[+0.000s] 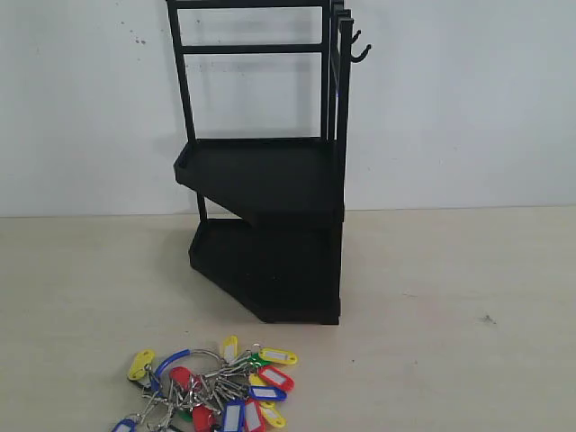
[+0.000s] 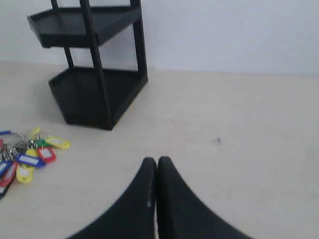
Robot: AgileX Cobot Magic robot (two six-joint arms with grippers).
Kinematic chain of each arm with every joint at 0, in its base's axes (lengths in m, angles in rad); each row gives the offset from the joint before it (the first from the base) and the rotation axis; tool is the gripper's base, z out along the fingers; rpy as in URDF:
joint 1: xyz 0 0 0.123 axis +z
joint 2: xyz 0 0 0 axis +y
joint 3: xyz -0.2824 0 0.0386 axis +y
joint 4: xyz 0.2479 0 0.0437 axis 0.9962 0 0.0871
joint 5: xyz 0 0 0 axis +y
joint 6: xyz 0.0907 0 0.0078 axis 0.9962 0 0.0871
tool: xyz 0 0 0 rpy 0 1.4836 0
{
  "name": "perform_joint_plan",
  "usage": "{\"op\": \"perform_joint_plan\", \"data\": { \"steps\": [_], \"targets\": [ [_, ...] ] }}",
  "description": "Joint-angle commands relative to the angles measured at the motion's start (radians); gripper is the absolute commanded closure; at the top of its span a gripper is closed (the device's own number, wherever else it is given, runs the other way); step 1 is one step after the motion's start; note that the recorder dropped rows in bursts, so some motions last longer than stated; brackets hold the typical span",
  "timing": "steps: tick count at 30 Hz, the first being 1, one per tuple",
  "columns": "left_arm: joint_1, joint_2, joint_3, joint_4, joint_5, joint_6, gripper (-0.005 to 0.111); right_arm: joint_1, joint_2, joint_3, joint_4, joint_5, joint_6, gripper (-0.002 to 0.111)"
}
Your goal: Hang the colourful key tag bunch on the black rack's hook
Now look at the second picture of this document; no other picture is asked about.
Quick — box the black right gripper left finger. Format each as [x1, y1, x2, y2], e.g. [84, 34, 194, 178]
[70, 157, 157, 239]

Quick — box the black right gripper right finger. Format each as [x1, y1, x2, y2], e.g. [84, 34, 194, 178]
[157, 156, 250, 239]

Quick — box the key ring with coloured tags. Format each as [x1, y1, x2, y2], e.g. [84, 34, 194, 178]
[0, 127, 71, 198]

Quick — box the black two-tier shelf rack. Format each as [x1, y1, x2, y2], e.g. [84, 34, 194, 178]
[27, 0, 148, 130]

